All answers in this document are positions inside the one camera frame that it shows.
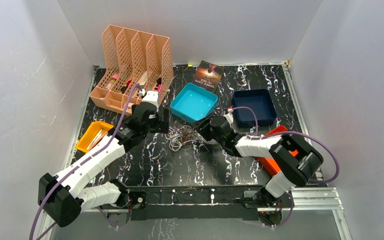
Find thin cables pile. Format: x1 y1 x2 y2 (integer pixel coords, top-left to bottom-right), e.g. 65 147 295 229
164 121 203 153

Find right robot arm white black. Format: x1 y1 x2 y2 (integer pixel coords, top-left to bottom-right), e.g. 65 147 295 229
195 113 324 207

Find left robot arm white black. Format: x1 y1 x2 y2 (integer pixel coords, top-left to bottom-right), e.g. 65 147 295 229
38 101 170 228

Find teal square tray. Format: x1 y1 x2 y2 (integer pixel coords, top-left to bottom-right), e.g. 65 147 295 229
170 83 219 124

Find white box in organizer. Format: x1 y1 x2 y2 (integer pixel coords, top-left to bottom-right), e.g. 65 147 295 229
138 71 148 88

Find pens in yellow bin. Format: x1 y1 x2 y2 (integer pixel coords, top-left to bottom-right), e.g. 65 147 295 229
86 129 107 151

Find navy blue square tray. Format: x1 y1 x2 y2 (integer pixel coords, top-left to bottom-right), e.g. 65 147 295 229
231 88 277 129

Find yellow small bin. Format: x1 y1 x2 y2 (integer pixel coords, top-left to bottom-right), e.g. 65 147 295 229
75 121 114 153

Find pink bottle in organizer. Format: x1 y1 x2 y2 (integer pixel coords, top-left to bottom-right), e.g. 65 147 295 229
104 73 119 90

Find dark book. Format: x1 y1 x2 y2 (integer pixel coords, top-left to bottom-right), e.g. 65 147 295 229
192 60 224 93

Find orange square tray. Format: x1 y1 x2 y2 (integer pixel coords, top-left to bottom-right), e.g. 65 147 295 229
257 125 288 177

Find pink plastic file organizer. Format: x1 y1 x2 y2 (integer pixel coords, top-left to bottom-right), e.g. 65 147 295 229
89 25 174 114

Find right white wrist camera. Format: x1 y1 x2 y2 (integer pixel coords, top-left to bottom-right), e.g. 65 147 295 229
224 112 234 126

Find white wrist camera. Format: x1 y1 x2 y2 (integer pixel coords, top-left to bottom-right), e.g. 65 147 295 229
142 90 159 107
224 112 234 126

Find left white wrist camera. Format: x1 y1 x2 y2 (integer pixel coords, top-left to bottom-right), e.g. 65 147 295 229
142 90 159 107

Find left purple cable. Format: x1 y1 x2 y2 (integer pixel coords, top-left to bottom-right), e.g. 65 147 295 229
28 83 143 240

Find purple cable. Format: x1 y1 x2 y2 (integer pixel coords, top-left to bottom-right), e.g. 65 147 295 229
28 83 143 240
228 105 341 185

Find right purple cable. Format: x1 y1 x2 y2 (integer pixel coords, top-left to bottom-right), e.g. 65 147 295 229
228 105 341 185

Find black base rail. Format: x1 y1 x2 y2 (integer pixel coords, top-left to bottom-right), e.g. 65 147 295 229
130 185 268 221

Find aluminium frame rail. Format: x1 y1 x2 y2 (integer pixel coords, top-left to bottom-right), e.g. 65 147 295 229
281 61 352 240

